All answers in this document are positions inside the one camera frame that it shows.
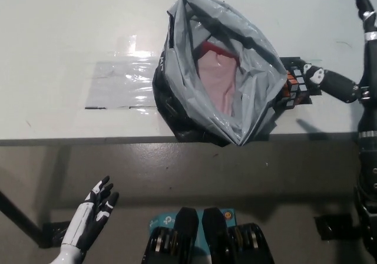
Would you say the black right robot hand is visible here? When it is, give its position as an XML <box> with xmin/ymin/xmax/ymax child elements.
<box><xmin>302</xmin><ymin>0</ymin><xmax>377</xmax><ymax>137</ymax></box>

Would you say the pink plastic packet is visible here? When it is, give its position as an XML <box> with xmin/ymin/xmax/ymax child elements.
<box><xmin>196</xmin><ymin>51</ymin><xmax>239</xmax><ymax>114</ymax></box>

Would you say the red flat item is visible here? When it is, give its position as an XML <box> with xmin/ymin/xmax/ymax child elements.
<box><xmin>200</xmin><ymin>39</ymin><xmax>236</xmax><ymax>58</ymax></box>

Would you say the clear tape sheet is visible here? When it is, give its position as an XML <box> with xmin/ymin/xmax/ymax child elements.
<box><xmin>84</xmin><ymin>35</ymin><xmax>160</xmax><ymax>111</ymax></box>

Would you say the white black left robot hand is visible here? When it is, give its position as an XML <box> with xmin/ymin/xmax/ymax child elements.
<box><xmin>60</xmin><ymin>174</ymin><xmax>120</xmax><ymax>252</ymax></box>

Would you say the grey plastic bag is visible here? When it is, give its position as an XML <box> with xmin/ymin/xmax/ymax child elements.
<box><xmin>151</xmin><ymin>0</ymin><xmax>288</xmax><ymax>147</ymax></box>

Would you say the rubik's cube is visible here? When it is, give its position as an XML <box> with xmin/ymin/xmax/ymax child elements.
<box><xmin>282</xmin><ymin>66</ymin><xmax>312</xmax><ymax>108</ymax></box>

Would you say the black table leg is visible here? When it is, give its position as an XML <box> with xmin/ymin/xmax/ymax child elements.
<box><xmin>0</xmin><ymin>189</ymin><xmax>45</xmax><ymax>244</ymax></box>

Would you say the teal cardboard box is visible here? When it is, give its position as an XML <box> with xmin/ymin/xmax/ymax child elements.
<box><xmin>148</xmin><ymin>208</ymin><xmax>236</xmax><ymax>250</ymax></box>

